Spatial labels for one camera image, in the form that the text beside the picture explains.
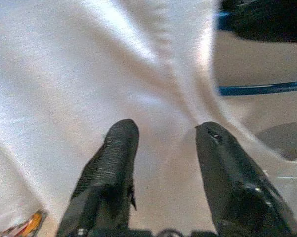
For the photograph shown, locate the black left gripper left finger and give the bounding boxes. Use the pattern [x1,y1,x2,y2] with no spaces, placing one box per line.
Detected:
[55,118,140,237]

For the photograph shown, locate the white T-shirt red black print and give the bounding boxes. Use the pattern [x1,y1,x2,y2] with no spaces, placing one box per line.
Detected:
[0,0,297,237]

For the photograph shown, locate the blue plastic hanger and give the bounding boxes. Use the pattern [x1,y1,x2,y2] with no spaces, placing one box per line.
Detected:
[216,11,297,97]

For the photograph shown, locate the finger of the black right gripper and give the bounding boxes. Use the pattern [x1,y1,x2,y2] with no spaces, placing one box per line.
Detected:
[218,0,297,45]

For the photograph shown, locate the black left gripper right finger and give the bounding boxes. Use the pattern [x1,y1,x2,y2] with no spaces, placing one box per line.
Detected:
[194,121,297,237]

